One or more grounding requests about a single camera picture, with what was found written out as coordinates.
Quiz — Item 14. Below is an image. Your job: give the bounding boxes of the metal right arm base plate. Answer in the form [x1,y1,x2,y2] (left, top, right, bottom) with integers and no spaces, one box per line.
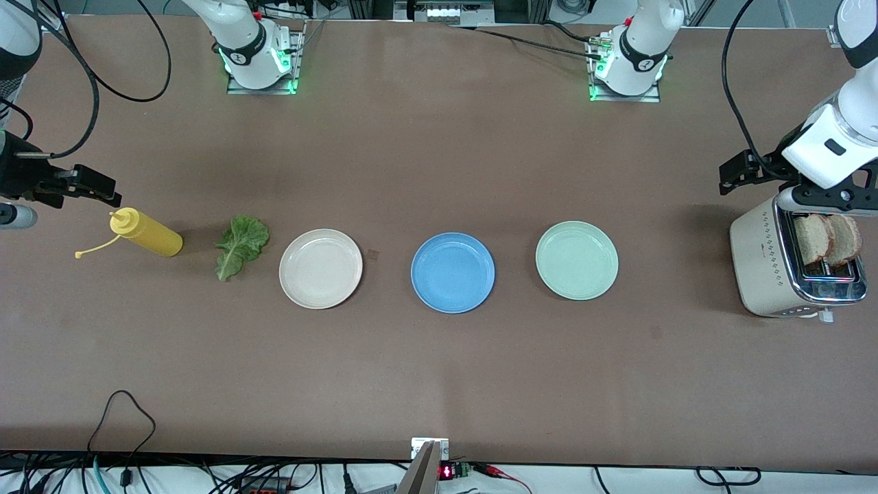
[226,29,302,95]

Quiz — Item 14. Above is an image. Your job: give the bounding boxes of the black cable bundle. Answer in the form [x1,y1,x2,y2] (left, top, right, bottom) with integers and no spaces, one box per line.
[0,451,412,494]

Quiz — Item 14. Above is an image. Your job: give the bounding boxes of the green lettuce leaf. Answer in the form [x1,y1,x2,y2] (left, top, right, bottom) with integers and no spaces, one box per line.
[215,215,270,283]

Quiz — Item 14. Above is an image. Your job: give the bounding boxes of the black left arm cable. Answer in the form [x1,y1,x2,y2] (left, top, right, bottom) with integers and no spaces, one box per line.
[720,0,805,183]

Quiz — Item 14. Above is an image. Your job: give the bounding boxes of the black cable to arm base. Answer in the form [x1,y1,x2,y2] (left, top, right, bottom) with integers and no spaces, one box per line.
[442,19,608,61]

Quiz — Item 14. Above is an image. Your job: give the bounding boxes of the black coiled cable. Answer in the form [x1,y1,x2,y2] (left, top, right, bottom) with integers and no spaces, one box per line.
[695,466,763,487]

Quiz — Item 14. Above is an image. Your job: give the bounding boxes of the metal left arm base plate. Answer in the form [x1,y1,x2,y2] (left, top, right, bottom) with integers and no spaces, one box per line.
[587,36,662,104]

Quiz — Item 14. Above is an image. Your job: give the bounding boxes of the beige round plate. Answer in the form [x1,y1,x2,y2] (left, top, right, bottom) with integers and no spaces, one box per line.
[278,228,364,310]

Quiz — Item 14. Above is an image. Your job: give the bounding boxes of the beige chrome toaster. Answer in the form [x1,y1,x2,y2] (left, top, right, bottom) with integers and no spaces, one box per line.
[729,194,869,323]

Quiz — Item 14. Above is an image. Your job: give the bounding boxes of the bread slice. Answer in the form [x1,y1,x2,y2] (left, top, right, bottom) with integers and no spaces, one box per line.
[827,214,863,267]
[794,213,835,267]

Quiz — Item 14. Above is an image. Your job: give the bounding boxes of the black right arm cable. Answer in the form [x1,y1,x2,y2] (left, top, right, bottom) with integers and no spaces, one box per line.
[0,0,172,160]

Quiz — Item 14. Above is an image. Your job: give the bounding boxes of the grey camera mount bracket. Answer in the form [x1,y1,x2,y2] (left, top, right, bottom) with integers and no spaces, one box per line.
[396,437,451,494]

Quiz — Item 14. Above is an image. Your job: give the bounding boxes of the blue round plate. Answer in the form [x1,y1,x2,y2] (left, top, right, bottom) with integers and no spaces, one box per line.
[410,232,496,315]

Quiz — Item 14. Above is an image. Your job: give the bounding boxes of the light green round plate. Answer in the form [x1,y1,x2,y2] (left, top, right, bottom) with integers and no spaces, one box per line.
[535,220,619,301]

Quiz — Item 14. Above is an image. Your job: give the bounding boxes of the yellow mustard squeeze bottle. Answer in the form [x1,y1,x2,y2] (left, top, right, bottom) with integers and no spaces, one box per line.
[75,208,185,260]

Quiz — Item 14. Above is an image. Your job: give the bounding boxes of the thin black looped cable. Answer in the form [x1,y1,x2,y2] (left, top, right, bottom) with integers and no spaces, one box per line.
[86,390,158,455]

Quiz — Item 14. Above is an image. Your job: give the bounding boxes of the red clip wire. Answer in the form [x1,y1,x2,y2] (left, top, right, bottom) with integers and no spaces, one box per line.
[473,462,534,494]

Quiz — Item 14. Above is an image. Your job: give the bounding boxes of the grey metal control box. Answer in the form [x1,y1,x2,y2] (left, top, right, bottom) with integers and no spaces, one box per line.
[394,0,485,27]

